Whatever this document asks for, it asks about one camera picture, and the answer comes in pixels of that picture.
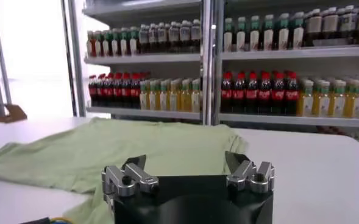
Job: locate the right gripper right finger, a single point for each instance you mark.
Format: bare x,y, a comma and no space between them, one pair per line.
243,176

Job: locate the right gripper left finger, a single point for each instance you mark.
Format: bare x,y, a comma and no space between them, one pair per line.
115,179

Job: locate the green polo shirt with print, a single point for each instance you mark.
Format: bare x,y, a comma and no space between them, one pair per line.
106,152

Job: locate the red cap cola bottle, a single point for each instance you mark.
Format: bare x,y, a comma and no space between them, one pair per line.
264,95
93,92
118,92
252,95
126,92
239,95
278,95
226,94
109,92
292,95
136,92
101,92

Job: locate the green cap yellow juice bottle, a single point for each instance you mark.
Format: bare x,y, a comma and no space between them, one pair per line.
322,103
154,98
164,98
186,98
306,102
144,97
355,103
175,98
196,98
337,103

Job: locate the grey metal shelf unit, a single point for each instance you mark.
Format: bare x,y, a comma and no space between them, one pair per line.
289,52
142,58

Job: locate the black metal pole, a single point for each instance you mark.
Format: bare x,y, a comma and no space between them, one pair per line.
69,61

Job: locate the beige label dark drink bottle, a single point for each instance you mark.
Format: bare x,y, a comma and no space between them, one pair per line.
314,29
330,27

